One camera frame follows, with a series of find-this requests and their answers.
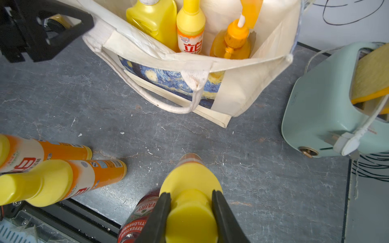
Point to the red liquid bottle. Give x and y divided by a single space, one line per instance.
137 220

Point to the cream canvas shopping bag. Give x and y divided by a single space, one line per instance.
213 87

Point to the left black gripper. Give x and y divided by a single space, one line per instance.
42 29

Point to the amber dish soap bottle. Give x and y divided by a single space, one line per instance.
233 43

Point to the orange bottle yellow cap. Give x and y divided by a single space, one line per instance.
190 24
191 219
56 180
20 154

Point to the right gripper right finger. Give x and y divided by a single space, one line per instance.
229 230

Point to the yellow toast slice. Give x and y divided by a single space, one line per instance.
371 79

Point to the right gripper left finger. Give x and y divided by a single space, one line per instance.
155 228

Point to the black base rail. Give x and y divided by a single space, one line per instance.
67 221

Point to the yellow pump soap bottle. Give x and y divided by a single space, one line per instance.
157 19

